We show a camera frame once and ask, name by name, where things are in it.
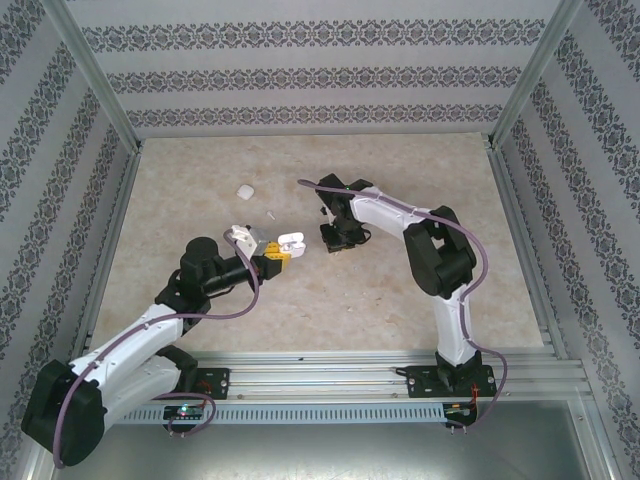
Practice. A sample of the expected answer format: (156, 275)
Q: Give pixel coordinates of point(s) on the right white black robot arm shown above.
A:
(450, 260)

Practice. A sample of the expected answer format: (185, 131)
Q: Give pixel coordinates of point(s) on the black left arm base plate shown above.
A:
(220, 382)

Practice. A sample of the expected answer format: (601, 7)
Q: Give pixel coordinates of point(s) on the aluminium side rail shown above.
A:
(106, 250)
(510, 200)

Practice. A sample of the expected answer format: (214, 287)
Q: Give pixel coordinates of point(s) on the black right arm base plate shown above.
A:
(420, 382)

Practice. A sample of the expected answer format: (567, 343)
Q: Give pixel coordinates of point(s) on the grey metal sheet panel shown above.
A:
(320, 455)

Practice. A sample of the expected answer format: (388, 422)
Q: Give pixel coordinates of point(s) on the aluminium mounting rail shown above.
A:
(320, 377)

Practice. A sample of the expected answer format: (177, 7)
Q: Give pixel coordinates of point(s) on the aluminium frame post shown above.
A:
(532, 75)
(95, 75)

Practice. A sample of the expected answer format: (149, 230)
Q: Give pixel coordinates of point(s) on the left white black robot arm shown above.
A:
(125, 345)

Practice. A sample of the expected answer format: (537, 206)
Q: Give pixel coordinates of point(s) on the left controller circuit board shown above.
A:
(185, 412)

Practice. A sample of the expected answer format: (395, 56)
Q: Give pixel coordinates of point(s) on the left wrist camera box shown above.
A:
(257, 239)

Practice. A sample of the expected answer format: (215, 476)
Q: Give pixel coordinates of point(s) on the controller circuit board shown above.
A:
(185, 412)
(460, 410)

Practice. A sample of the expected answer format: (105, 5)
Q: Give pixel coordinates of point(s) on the right controller circuit board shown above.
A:
(460, 410)

